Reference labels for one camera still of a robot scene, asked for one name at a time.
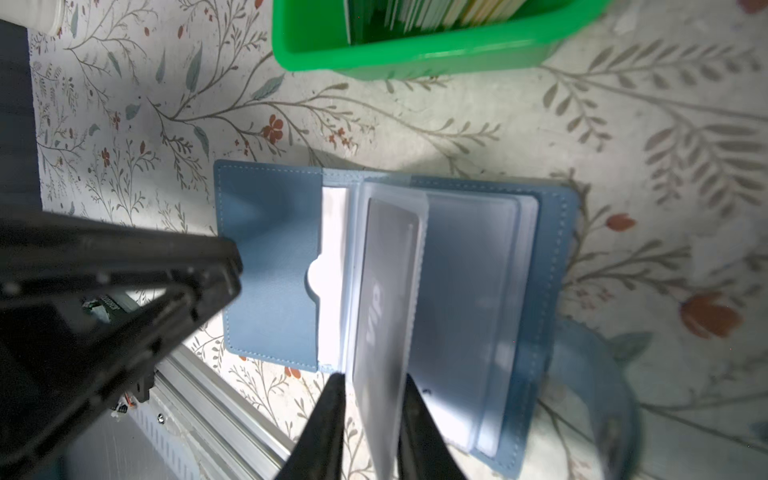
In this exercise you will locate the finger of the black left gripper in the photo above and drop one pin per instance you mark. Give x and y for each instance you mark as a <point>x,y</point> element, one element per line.
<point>62,366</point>
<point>46,255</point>

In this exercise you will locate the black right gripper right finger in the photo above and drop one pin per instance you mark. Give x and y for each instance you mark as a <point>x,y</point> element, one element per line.
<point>422,453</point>

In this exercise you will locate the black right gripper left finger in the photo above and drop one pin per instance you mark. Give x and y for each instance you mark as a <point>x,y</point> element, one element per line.
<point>318,453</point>

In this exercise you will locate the black VIP card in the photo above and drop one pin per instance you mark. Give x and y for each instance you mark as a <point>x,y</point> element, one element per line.
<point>386,312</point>

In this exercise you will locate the blue leather card holder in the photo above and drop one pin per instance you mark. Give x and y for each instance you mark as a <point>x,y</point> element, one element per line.
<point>485,332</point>

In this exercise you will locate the green plastic card tray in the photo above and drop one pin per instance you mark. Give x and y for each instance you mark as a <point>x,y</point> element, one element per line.
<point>312,35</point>

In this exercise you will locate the stack of cards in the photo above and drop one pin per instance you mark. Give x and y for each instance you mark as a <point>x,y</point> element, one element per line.
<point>373,21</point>

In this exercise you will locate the white pencil cup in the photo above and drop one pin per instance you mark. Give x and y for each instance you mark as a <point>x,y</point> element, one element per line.
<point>44,16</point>

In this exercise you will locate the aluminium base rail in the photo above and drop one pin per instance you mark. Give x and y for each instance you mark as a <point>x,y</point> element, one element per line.
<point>193,426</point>

